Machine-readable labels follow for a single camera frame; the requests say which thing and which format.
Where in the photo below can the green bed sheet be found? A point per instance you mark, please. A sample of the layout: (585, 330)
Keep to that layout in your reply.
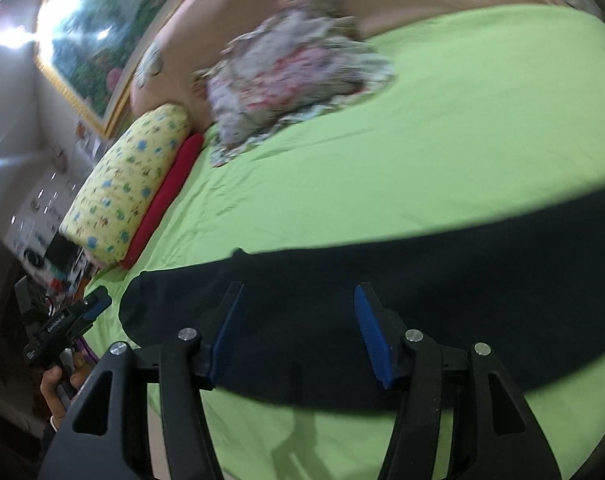
(493, 112)

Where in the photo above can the floral pillow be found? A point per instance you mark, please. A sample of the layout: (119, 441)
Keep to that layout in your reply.
(306, 60)

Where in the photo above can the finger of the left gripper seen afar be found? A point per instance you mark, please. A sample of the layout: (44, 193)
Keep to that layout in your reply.
(88, 309)

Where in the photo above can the gold framed landscape painting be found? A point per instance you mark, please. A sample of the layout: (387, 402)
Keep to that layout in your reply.
(89, 49)

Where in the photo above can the black pants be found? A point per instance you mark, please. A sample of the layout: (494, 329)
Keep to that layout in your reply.
(531, 287)

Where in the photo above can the yellow patterned pillow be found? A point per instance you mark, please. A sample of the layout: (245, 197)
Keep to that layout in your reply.
(112, 201)

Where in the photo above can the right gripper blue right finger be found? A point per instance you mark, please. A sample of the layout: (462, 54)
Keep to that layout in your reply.
(380, 330)

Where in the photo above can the red pillow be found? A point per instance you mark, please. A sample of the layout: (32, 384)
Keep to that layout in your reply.
(170, 187)

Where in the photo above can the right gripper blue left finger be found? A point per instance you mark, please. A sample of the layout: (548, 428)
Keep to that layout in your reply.
(223, 331)

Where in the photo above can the cluttered bedside shelf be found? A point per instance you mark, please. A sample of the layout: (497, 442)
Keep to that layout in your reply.
(43, 195)

